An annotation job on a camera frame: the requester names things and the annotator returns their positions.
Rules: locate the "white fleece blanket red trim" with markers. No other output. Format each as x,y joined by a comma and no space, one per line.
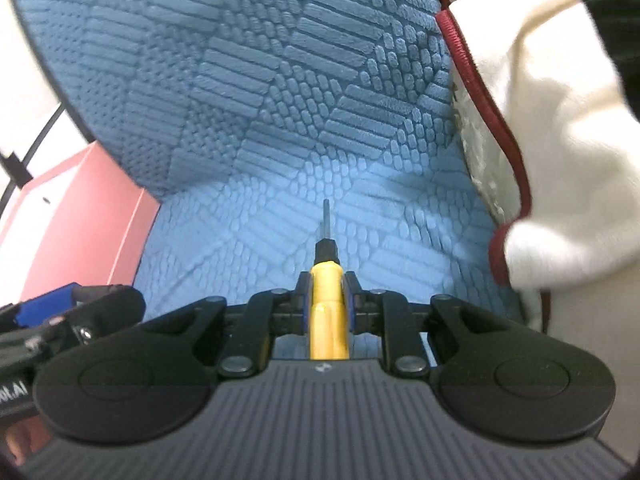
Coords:
560,135

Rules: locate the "yellow screwdriver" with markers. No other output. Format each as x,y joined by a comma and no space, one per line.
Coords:
327,310

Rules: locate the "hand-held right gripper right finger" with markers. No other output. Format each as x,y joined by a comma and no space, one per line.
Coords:
348,305

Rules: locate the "blue textured chair cover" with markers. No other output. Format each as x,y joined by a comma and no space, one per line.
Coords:
300,110

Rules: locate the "pink cardboard box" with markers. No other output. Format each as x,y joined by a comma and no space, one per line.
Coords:
85,220

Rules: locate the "dark garment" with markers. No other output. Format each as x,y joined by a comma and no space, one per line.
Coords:
615,10

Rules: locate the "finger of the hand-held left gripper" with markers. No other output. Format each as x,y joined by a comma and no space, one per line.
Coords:
45,305

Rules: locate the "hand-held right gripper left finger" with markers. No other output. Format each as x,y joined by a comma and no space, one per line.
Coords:
306,305

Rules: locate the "person's left hand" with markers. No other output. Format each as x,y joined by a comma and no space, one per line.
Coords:
17,442

